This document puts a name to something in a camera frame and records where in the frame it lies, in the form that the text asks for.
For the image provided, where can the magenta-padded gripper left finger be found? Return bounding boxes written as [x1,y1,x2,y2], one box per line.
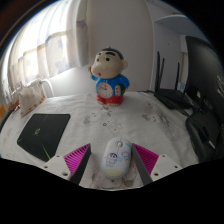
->
[41,143,92,185]

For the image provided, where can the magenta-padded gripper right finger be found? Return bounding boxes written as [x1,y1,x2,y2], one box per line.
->
[130,142,184,186]

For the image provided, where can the white cartoon-print computer mouse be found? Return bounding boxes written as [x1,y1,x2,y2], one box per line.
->
[99,136,133,179]

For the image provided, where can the black mouse pad green lines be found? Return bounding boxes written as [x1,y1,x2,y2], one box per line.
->
[16,113,72,163]

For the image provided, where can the white printed tablecloth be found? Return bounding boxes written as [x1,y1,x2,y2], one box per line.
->
[0,90,201,191]

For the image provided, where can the black bag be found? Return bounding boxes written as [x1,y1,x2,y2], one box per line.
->
[185,109,224,164]

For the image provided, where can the black router with antennas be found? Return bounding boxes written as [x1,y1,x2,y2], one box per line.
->
[153,50,194,110]

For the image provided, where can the white fabric bag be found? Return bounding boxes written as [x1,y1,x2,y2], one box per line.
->
[18,79,47,118]

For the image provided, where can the white metal chair back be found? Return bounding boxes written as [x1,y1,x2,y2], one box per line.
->
[38,78,55,98]

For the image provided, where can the black keyboard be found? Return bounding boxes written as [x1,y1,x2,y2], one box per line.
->
[0,108,14,133]

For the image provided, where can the cartoon boy clock figurine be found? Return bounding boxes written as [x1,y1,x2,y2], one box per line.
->
[88,47,131,107]

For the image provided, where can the orange box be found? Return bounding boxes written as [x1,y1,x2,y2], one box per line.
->
[0,102,8,121]

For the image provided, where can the black computer monitor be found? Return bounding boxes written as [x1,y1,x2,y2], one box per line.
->
[184,34,224,124]

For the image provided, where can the white patterned curtain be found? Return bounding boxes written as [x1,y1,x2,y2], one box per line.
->
[0,0,89,98]

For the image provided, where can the white wall shelf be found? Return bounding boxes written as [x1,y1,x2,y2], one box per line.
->
[154,13,204,36]

